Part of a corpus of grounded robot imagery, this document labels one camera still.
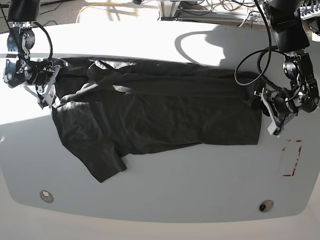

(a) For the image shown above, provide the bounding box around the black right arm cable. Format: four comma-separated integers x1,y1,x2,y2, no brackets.
27,21,55,68

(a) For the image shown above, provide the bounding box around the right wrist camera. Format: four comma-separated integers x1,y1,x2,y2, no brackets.
37,96,56,109

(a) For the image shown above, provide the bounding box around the aluminium frame post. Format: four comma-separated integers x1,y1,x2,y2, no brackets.
156,0,181,21

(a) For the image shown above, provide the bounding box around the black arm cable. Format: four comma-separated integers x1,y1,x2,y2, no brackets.
27,21,55,68
234,48,283,92

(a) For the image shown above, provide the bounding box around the dark grey T-shirt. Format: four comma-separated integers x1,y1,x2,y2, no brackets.
51,57,262,183

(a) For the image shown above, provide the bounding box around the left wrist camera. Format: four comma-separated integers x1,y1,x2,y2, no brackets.
267,122,282,138

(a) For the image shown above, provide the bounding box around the yellow cable on floor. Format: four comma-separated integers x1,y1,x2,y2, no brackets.
76,1,128,24

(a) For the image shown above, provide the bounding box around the aluminium rail with cables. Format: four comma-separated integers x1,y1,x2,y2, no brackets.
178,10,264,26

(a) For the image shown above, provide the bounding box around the table grommet hole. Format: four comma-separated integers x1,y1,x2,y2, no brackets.
39,190,54,204
258,199,274,213

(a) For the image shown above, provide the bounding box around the left table grommet hole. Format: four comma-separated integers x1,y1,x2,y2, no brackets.
39,190,54,204

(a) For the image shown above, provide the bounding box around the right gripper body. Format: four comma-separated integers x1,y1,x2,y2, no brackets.
23,58,69,101

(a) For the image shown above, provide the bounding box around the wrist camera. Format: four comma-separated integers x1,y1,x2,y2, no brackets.
267,122,282,138
37,96,56,109

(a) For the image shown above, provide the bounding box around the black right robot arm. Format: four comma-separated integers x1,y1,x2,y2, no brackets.
0,0,68,109

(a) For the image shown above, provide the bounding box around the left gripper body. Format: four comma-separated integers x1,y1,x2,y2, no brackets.
253,87,299,130

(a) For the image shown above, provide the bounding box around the black cable bundle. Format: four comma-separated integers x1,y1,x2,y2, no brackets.
199,0,258,12

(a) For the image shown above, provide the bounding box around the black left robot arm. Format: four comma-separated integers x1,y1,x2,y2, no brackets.
259,0,320,136

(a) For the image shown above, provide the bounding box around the right table grommet hole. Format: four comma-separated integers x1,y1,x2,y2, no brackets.
258,199,274,213

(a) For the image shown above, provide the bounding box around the red tape rectangle marking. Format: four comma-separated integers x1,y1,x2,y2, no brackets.
279,139,303,178

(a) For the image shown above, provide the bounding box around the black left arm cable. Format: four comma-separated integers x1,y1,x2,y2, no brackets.
234,48,283,92

